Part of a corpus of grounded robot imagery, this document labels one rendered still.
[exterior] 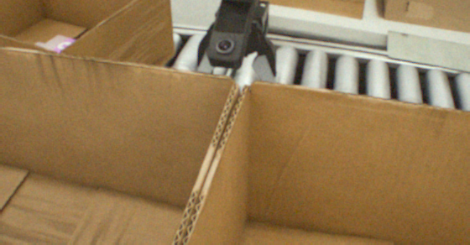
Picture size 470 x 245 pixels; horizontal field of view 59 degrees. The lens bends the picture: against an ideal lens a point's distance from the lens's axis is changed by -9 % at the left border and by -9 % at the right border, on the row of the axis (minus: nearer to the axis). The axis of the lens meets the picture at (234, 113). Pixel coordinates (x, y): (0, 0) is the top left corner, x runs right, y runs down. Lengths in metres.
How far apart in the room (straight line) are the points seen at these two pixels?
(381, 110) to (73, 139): 0.29
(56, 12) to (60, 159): 0.68
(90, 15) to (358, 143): 0.79
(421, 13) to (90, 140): 0.87
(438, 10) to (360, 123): 0.81
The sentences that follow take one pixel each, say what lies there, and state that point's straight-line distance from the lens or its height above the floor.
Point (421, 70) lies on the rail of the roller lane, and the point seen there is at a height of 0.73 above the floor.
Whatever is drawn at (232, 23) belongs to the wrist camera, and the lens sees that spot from 0.60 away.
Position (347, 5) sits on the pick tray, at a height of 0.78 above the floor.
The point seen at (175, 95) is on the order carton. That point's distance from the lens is 0.36.
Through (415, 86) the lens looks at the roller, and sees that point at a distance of 0.91.
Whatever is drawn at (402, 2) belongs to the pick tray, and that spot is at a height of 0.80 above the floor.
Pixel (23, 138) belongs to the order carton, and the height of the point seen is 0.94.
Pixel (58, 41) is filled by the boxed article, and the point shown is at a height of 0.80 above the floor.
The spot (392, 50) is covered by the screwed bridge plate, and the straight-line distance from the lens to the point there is 1.00.
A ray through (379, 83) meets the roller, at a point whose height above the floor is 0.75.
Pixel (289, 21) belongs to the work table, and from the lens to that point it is 1.07.
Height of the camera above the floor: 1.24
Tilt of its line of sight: 40 degrees down
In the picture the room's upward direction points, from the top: straight up
